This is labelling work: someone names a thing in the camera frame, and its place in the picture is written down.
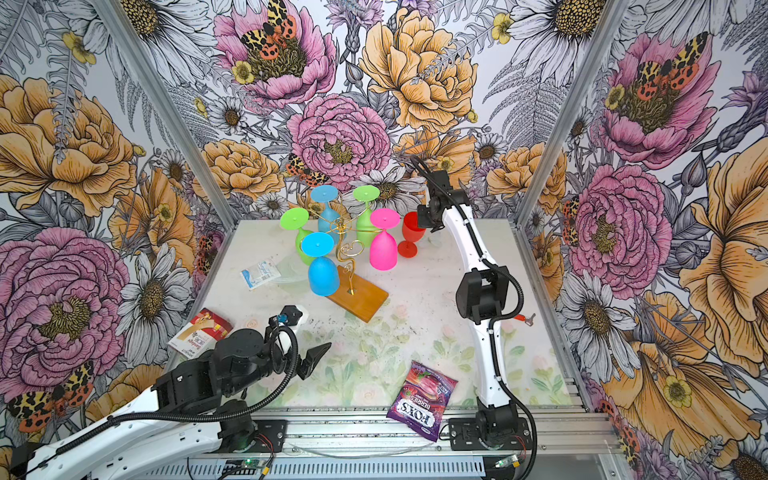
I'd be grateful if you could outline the red wine glass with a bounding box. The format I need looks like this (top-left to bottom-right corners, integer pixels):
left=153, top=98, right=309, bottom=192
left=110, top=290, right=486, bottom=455
left=398, top=211, right=426, bottom=258

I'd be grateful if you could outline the blue front wine glass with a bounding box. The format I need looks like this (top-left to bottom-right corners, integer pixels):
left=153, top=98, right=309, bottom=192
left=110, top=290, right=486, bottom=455
left=301, top=232, right=340, bottom=297

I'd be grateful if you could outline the blue wine glass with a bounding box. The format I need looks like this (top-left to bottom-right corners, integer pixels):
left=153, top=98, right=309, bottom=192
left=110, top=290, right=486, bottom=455
left=301, top=232, right=340, bottom=297
left=311, top=185, right=340, bottom=233

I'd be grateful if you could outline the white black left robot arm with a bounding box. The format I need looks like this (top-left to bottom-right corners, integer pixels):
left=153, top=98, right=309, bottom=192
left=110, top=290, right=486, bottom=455
left=9, top=325, right=331, bottom=479

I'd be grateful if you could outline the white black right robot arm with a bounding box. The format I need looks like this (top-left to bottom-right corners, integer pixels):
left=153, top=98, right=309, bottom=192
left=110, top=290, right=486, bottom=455
left=417, top=171, right=536, bottom=453

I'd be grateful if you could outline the green rear wine glass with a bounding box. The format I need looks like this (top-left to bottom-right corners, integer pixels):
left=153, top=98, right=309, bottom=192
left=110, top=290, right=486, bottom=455
left=353, top=185, right=380, bottom=248

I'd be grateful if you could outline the green wine glass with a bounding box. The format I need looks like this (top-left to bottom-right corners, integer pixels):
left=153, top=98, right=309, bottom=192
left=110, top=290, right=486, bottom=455
left=280, top=207, right=314, bottom=266
left=353, top=185, right=380, bottom=248

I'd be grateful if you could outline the pink wine glass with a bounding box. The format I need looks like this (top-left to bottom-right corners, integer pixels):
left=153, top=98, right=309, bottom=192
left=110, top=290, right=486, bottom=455
left=369, top=208, right=400, bottom=271

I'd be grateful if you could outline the blue rear wine glass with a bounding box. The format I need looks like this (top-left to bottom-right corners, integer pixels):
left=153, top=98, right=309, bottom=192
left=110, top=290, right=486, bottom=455
left=311, top=185, right=340, bottom=233

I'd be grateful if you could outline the green left wine glass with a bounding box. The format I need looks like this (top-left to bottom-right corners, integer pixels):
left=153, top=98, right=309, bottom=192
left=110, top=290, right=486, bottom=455
left=280, top=207, right=314, bottom=266

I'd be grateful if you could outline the red white small box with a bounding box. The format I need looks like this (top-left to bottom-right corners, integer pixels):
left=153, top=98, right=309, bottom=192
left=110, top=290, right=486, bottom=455
left=168, top=308, right=233, bottom=359

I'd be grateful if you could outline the white blue sachet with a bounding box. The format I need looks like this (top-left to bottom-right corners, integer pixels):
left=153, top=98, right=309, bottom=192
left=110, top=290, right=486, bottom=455
left=240, top=260, right=282, bottom=291

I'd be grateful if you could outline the purple Fox's candy bag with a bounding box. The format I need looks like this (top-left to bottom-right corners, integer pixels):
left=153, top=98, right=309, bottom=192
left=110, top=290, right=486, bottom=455
left=387, top=361, right=458, bottom=442

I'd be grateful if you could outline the small red tool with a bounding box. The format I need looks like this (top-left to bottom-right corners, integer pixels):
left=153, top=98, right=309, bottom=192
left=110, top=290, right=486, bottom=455
left=515, top=313, right=536, bottom=326

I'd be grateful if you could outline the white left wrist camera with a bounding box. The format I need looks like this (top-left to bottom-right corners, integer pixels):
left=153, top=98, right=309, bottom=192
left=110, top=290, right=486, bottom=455
left=277, top=304, right=309, bottom=334

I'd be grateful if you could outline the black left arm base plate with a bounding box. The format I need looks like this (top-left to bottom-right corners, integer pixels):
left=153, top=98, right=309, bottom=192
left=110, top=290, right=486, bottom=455
left=231, top=420, right=288, bottom=454

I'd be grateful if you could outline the aluminium front frame rail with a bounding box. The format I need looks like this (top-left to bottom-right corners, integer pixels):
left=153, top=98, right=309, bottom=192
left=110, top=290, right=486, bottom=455
left=142, top=407, right=633, bottom=479

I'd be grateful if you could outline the black left corrugated cable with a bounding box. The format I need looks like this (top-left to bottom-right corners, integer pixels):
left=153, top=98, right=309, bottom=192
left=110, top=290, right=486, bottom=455
left=11, top=323, right=300, bottom=480

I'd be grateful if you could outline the gold wire wooden glass rack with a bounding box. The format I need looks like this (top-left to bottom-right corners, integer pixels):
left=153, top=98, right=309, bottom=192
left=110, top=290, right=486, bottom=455
left=325, top=218, right=389, bottom=322

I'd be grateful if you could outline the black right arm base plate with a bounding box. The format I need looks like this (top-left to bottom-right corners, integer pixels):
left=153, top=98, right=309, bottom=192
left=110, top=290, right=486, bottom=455
left=447, top=417, right=533, bottom=451

